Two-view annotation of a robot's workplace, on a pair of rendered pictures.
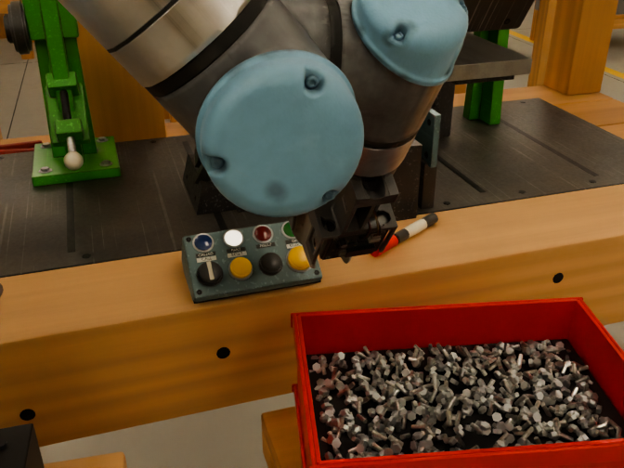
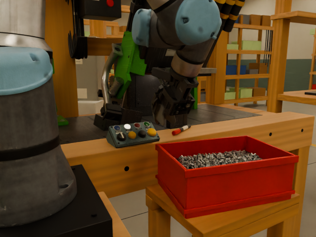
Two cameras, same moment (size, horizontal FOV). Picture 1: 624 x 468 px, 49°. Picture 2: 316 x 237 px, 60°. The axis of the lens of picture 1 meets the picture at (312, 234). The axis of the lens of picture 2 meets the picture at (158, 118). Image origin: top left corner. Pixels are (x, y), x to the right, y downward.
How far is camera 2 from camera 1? 0.30 m
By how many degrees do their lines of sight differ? 20
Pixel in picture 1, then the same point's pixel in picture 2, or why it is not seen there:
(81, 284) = (69, 147)
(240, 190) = (192, 28)
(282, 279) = (146, 138)
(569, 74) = (214, 97)
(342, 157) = (216, 21)
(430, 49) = not seen: hidden behind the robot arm
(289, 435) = (158, 190)
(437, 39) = not seen: hidden behind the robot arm
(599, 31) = (221, 82)
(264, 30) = not seen: outside the picture
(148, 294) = (97, 147)
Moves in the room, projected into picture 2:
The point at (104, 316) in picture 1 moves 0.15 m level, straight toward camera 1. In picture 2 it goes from (83, 153) to (103, 170)
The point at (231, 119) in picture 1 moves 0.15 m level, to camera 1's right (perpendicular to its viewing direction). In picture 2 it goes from (191, 5) to (277, 10)
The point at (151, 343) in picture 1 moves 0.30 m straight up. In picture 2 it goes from (101, 163) to (97, 56)
